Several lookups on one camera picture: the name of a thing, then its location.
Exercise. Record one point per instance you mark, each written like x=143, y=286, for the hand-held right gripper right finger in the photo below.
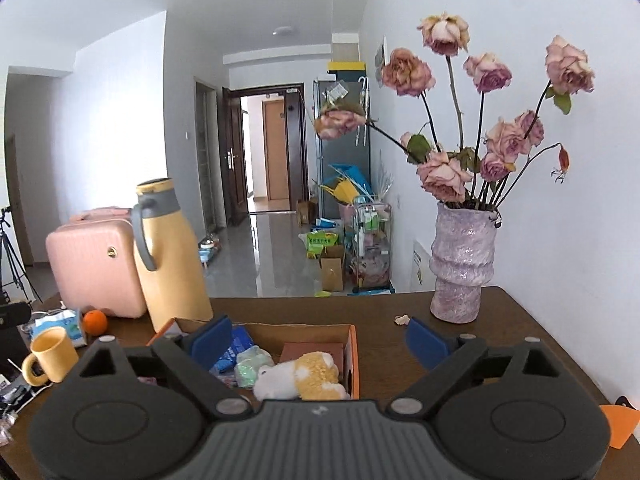
x=425, y=342

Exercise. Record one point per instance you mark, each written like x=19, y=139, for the dark brown open door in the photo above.
x=235, y=160

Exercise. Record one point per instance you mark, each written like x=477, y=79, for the dried petal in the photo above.
x=401, y=319

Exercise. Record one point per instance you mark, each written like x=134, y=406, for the yellow thermos jug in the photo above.
x=170, y=270

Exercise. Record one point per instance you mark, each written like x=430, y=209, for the black packets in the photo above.
x=15, y=390

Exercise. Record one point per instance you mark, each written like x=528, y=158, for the blue tissue packet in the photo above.
x=60, y=325

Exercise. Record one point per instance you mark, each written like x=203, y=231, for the yellow white plush toy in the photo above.
x=310, y=375

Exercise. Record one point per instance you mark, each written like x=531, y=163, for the round ceiling light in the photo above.
x=283, y=30

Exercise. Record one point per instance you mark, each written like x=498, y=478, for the yellow blue bag pile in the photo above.
x=345, y=185

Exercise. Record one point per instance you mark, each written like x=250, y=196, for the dried pink roses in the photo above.
x=445, y=175

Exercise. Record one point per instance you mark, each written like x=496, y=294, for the brown wooden door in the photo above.
x=275, y=150

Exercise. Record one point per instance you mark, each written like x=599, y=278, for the green bag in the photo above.
x=322, y=242

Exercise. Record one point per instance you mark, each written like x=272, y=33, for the purple ceramic vase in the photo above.
x=462, y=260

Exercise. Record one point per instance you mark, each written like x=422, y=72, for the red cardboard box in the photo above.
x=305, y=332

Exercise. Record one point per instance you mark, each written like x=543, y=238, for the black tripod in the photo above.
x=12, y=260

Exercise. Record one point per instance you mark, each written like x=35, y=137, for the yellow mug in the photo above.
x=52, y=355

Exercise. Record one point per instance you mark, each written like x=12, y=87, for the white board yellow label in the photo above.
x=421, y=265

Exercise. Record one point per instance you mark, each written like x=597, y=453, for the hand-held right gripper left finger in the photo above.
x=212, y=342

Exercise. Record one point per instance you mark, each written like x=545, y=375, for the pale green soft ball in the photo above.
x=255, y=365

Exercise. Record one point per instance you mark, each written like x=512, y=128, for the orange black stand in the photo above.
x=620, y=422

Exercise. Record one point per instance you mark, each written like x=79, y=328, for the pink suitcase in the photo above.
x=90, y=265

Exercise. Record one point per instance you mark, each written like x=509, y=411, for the orange fruit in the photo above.
x=95, y=322

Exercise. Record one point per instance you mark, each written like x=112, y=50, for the yellow box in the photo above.
x=346, y=65

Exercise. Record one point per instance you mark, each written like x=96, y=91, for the blue small carton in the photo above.
x=240, y=345

